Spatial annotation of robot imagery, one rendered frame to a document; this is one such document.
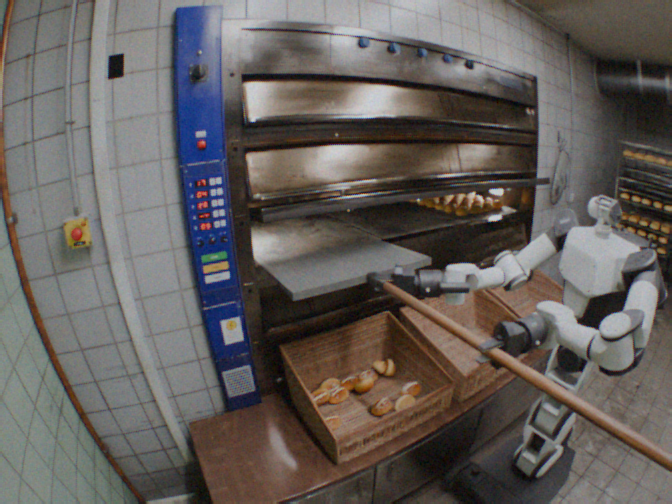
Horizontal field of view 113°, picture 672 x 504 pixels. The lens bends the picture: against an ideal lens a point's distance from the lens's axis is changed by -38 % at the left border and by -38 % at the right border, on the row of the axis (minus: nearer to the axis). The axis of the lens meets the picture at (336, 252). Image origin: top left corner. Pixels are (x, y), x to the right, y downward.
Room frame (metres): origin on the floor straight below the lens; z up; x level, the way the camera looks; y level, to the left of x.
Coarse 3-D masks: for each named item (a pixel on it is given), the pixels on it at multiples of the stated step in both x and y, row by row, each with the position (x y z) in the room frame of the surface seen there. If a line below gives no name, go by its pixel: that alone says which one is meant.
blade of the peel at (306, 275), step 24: (264, 264) 1.24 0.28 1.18; (288, 264) 1.24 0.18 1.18; (312, 264) 1.23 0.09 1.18; (336, 264) 1.22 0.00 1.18; (360, 264) 1.21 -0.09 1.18; (384, 264) 1.20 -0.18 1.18; (408, 264) 1.14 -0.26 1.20; (288, 288) 0.98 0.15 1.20; (312, 288) 0.97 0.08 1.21; (336, 288) 1.01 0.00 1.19
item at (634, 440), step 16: (384, 288) 0.97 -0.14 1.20; (416, 304) 0.84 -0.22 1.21; (432, 320) 0.77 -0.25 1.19; (448, 320) 0.74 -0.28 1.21; (464, 336) 0.67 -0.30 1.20; (480, 352) 0.62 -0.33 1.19; (496, 352) 0.58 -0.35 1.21; (512, 368) 0.53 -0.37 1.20; (528, 368) 0.51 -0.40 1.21; (544, 384) 0.45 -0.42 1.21; (560, 400) 0.40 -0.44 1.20; (576, 400) 0.38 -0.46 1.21; (592, 416) 0.33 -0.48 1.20; (608, 416) 0.31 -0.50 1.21; (608, 432) 0.28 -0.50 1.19; (624, 432) 0.26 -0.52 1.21; (640, 448) 0.21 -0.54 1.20; (656, 448) 0.18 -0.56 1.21
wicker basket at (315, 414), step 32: (384, 320) 1.41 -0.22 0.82; (288, 352) 1.18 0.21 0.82; (320, 352) 1.24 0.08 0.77; (352, 352) 1.30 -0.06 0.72; (384, 352) 1.37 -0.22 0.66; (416, 352) 1.24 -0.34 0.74; (288, 384) 1.13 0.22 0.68; (320, 384) 1.19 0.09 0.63; (384, 384) 1.21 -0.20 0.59; (448, 384) 1.01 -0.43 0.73; (320, 416) 0.86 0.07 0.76; (352, 416) 1.02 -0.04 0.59; (384, 416) 1.01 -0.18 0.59; (416, 416) 0.94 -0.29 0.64; (352, 448) 0.84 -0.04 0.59
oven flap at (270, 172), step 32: (256, 160) 1.22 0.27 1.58; (288, 160) 1.27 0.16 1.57; (320, 160) 1.32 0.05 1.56; (352, 160) 1.39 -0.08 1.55; (384, 160) 1.45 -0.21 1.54; (416, 160) 1.53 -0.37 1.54; (448, 160) 1.63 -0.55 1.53; (480, 160) 1.75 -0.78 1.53; (512, 160) 1.90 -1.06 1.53; (256, 192) 1.17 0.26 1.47; (288, 192) 1.20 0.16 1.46
